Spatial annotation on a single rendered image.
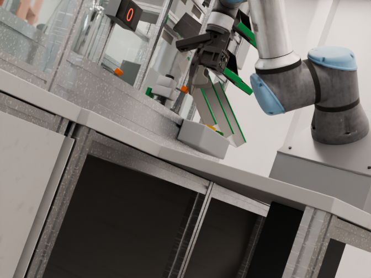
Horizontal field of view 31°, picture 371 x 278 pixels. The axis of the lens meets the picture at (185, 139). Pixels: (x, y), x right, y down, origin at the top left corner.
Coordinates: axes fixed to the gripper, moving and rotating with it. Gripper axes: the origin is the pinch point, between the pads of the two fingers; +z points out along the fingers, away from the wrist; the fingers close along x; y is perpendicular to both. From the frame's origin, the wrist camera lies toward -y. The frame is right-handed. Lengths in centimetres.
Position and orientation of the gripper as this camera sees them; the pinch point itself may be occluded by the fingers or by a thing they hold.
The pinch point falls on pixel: (189, 90)
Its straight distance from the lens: 199.3
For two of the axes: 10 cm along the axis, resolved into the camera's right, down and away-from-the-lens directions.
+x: 3.7, 2.0, 9.1
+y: 8.7, 2.8, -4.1
